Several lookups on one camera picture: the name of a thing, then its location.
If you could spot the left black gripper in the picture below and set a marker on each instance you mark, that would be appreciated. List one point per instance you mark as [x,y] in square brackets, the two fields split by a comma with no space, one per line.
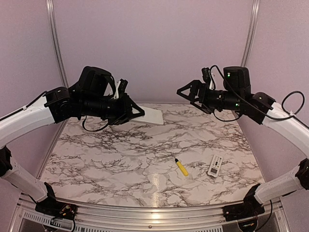
[125,111]

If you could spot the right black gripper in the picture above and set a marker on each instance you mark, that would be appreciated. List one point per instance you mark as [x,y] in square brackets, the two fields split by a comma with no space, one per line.
[197,85]

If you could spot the large white remote control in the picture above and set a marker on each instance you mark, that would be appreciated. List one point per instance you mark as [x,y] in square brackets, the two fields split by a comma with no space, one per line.
[152,116]

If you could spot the yellow handled screwdriver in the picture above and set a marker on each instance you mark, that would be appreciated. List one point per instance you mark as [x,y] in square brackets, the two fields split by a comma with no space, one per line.
[181,167]

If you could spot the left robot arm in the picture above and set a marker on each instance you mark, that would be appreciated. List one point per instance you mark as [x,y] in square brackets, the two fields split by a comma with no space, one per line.
[94,94]

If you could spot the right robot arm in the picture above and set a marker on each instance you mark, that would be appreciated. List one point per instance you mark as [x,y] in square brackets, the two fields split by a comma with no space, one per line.
[262,109]

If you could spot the small white remote control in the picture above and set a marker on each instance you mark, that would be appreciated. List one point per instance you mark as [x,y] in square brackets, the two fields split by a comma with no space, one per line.
[215,166]

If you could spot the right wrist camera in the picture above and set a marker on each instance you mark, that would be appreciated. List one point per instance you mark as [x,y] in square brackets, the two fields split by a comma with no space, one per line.
[208,79]

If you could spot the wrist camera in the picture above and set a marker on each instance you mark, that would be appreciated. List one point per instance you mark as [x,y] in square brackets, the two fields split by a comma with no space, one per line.
[120,88]
[208,79]

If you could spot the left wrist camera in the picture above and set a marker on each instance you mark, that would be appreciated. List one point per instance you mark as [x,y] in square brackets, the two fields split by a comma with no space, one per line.
[120,88]

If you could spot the right aluminium corner post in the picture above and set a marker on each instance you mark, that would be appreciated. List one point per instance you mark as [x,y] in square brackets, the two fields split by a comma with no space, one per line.
[251,32]

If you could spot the aluminium corner post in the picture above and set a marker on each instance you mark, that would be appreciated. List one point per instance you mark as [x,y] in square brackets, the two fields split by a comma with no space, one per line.
[251,32]
[55,41]

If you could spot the aluminium front rail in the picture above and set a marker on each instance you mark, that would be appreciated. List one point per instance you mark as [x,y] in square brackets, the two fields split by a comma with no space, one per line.
[107,218]

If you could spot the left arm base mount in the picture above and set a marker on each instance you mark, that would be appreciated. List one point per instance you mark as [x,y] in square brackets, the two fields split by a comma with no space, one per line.
[58,210]

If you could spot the left aluminium corner post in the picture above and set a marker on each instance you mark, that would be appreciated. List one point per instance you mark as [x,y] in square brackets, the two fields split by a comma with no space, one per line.
[55,41]

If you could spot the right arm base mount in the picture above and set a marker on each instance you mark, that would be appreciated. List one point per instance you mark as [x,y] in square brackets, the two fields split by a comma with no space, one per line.
[241,211]

